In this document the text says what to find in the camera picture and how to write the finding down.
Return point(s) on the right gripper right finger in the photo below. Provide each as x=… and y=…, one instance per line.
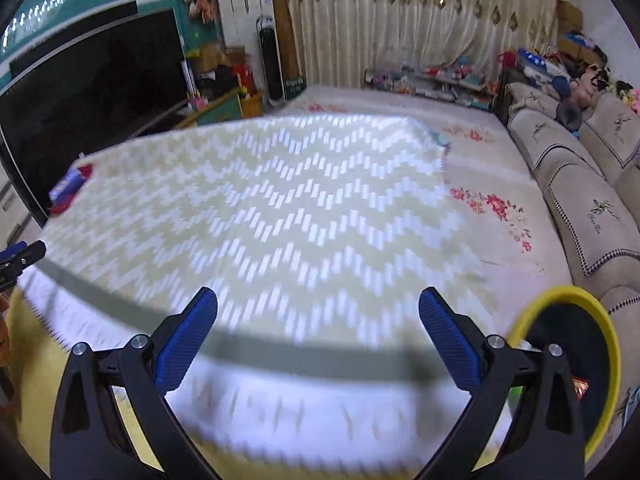
x=545, y=440

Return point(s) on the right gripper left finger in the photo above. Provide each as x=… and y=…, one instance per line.
x=89, y=439

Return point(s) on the red snack wrapper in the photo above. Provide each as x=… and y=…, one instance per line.
x=581, y=387

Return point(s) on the yellow rimmed black trash bin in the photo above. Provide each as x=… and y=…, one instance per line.
x=572, y=318

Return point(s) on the blue and red box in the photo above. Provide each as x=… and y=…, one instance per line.
x=64, y=192

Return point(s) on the floral floor mat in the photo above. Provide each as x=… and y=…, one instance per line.
x=490, y=184

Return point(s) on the black flat screen television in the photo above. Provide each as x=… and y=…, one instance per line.
x=94, y=92

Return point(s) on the beige sectional sofa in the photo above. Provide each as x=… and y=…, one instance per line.
x=590, y=181

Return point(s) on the patterned yellow grey tablecloth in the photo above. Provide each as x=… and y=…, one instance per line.
x=317, y=234

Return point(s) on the teal yellow tv cabinet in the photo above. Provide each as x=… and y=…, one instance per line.
x=234, y=105

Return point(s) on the black tower fan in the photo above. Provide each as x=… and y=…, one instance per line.
x=269, y=53

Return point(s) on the pile of plush toys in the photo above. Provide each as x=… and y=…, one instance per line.
x=528, y=74

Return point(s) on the low shelf of toys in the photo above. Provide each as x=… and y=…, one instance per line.
x=456, y=83

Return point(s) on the cream patterned curtain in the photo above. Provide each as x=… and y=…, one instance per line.
x=338, y=40

